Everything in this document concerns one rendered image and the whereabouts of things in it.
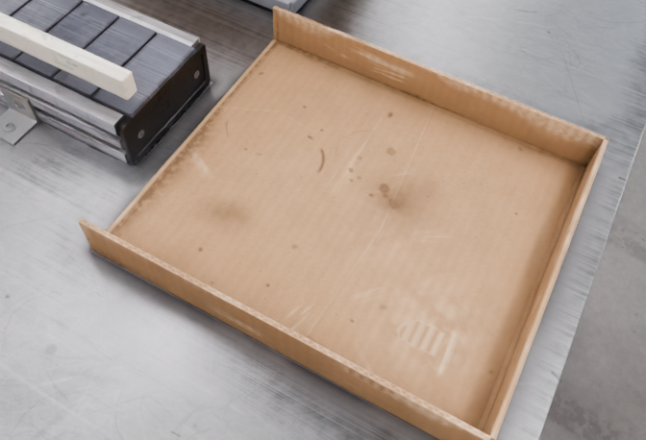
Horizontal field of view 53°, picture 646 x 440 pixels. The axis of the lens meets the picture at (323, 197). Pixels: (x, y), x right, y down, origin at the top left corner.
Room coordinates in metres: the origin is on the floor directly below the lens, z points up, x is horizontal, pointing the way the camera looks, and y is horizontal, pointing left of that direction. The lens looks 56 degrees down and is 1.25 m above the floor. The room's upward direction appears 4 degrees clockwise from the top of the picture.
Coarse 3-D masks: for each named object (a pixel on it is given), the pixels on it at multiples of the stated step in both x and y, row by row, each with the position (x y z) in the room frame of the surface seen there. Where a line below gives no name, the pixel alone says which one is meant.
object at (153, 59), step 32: (0, 0) 0.43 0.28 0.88; (32, 0) 0.43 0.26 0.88; (64, 0) 0.44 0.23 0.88; (64, 32) 0.40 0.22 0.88; (96, 32) 0.40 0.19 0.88; (128, 32) 0.40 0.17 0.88; (32, 64) 0.36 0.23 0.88; (128, 64) 0.37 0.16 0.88; (160, 64) 0.37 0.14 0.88; (96, 96) 0.33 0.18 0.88
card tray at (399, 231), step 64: (256, 64) 0.42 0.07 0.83; (320, 64) 0.43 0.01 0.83; (384, 64) 0.41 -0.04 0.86; (256, 128) 0.35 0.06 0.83; (320, 128) 0.35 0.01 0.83; (384, 128) 0.36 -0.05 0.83; (448, 128) 0.36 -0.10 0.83; (512, 128) 0.36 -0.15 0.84; (576, 128) 0.34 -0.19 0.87; (192, 192) 0.28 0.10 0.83; (256, 192) 0.28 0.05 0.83; (320, 192) 0.29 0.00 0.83; (384, 192) 0.29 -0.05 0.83; (448, 192) 0.30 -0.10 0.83; (512, 192) 0.30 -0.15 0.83; (576, 192) 0.30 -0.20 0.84; (128, 256) 0.21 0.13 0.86; (192, 256) 0.22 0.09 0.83; (256, 256) 0.23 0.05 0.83; (320, 256) 0.23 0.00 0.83; (384, 256) 0.24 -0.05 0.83; (448, 256) 0.24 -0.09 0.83; (512, 256) 0.24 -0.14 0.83; (256, 320) 0.16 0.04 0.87; (320, 320) 0.18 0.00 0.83; (384, 320) 0.18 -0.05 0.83; (448, 320) 0.19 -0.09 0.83; (512, 320) 0.19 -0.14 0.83; (384, 384) 0.13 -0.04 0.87; (448, 384) 0.14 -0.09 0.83; (512, 384) 0.13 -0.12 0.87
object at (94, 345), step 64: (128, 0) 0.50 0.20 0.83; (192, 0) 0.51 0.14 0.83; (320, 0) 0.52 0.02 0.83; (384, 0) 0.53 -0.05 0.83; (448, 0) 0.53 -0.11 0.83; (512, 0) 0.54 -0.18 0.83; (576, 0) 0.55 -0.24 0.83; (640, 0) 0.55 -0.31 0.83; (448, 64) 0.44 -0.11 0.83; (512, 64) 0.45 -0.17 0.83; (576, 64) 0.45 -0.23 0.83; (640, 64) 0.46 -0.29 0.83; (192, 128) 0.35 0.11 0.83; (640, 128) 0.38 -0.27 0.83; (0, 192) 0.27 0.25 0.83; (64, 192) 0.27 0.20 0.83; (128, 192) 0.28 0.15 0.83; (0, 256) 0.22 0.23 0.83; (64, 256) 0.22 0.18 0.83; (576, 256) 0.25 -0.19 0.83; (0, 320) 0.17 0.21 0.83; (64, 320) 0.17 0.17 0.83; (128, 320) 0.17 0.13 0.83; (192, 320) 0.18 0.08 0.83; (576, 320) 0.20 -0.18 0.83; (0, 384) 0.12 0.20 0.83; (64, 384) 0.13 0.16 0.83; (128, 384) 0.13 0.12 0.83; (192, 384) 0.13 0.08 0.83; (256, 384) 0.14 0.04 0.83; (320, 384) 0.14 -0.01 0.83
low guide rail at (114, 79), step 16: (0, 16) 0.37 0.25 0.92; (0, 32) 0.36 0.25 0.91; (16, 32) 0.36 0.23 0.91; (32, 32) 0.36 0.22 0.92; (16, 48) 0.36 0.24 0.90; (32, 48) 0.35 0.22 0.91; (48, 48) 0.34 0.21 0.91; (64, 48) 0.34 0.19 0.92; (80, 48) 0.34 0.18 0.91; (64, 64) 0.34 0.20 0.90; (80, 64) 0.33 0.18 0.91; (96, 64) 0.33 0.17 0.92; (112, 64) 0.33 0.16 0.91; (96, 80) 0.33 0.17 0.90; (112, 80) 0.32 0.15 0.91; (128, 80) 0.32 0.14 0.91; (128, 96) 0.32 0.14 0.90
